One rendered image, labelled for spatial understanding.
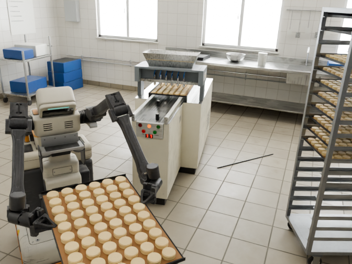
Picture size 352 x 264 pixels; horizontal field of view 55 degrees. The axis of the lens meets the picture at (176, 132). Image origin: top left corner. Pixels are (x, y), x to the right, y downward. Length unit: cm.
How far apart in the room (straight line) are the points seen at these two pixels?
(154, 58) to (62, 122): 164
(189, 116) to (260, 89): 306
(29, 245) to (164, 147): 130
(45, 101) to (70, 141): 31
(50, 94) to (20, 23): 534
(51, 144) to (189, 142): 185
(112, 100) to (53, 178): 78
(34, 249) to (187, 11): 516
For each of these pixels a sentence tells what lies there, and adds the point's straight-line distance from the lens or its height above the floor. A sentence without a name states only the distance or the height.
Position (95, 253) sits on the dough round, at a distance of 131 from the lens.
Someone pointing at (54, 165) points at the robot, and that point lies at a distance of 230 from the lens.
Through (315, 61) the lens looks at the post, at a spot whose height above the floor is 145.
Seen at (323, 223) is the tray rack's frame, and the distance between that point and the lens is 315.
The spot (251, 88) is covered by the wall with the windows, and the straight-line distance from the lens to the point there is 649.
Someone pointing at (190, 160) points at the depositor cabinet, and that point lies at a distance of 378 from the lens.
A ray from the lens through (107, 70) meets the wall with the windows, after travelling 759.
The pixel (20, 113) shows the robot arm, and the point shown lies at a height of 132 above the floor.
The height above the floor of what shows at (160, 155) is 53.
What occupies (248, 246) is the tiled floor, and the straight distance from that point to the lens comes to 294.
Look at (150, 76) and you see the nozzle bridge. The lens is 366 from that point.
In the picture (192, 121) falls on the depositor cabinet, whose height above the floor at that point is 63.
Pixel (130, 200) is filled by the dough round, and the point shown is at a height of 100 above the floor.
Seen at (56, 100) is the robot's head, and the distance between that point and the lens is 210.
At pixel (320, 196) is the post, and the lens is 255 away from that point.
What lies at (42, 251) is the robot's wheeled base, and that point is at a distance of 254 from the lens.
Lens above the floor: 182
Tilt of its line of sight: 21 degrees down
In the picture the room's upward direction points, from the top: 2 degrees clockwise
